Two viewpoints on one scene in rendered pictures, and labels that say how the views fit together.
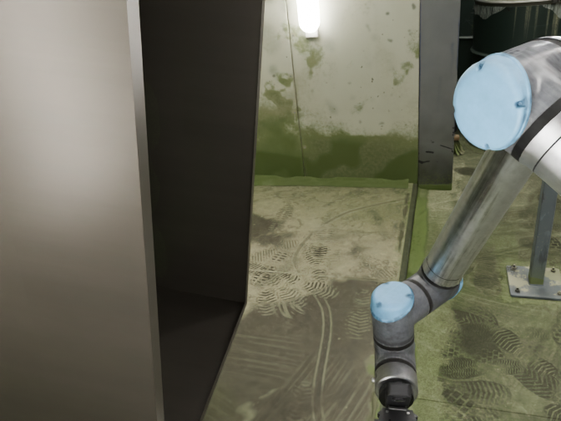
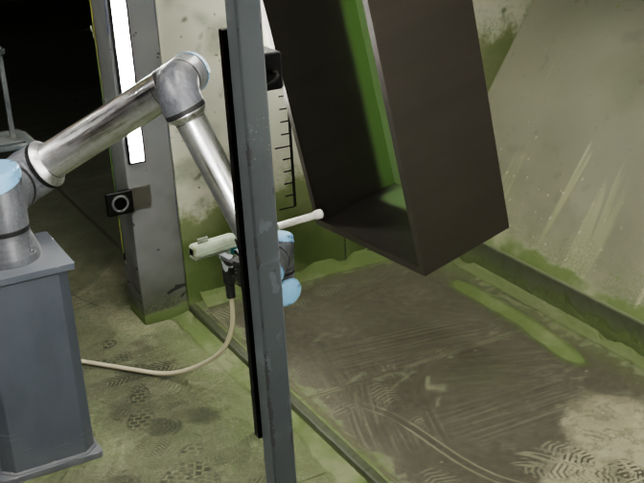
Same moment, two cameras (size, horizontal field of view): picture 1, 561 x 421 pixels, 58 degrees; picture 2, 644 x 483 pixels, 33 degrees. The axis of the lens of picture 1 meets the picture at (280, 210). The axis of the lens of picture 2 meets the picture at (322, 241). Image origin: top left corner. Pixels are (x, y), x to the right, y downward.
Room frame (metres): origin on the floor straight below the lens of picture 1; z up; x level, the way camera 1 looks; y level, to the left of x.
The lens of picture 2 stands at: (2.92, -2.28, 1.78)
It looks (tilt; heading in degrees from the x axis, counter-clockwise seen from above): 22 degrees down; 133
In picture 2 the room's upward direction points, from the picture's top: 3 degrees counter-clockwise
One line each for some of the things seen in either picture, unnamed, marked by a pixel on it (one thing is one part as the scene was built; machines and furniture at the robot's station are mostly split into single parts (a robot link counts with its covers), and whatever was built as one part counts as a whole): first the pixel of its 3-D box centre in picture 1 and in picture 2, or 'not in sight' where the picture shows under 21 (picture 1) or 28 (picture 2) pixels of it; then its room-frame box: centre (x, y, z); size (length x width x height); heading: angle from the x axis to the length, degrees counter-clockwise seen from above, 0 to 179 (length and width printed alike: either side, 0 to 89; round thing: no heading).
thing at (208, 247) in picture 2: not in sight; (260, 254); (0.57, -0.03, 0.46); 0.49 x 0.05 x 0.23; 75
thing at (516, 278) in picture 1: (535, 282); not in sight; (1.56, -0.97, 0.01); 0.20 x 0.20 x 0.01; 70
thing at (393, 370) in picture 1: (394, 385); not in sight; (0.75, -0.19, 0.48); 0.10 x 0.05 x 0.09; 76
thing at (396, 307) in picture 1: (396, 312); (278, 253); (0.85, -0.22, 0.59); 0.12 x 0.09 x 0.12; 123
